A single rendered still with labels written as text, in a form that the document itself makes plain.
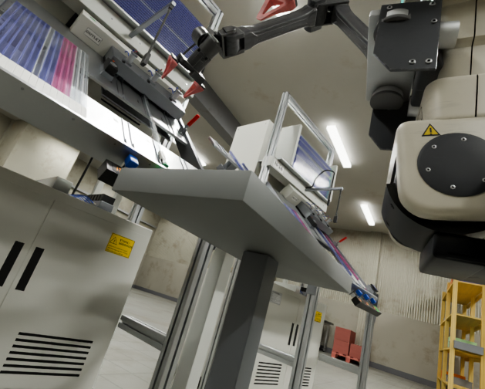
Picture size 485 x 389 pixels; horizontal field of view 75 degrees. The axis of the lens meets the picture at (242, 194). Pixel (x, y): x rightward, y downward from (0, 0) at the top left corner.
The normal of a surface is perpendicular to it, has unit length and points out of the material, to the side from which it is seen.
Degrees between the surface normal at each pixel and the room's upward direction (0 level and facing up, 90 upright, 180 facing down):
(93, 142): 134
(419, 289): 90
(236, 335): 90
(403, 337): 90
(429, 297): 90
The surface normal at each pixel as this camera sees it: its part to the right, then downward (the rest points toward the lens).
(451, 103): -0.32, -0.40
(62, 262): 0.73, -0.03
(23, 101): 0.33, 0.62
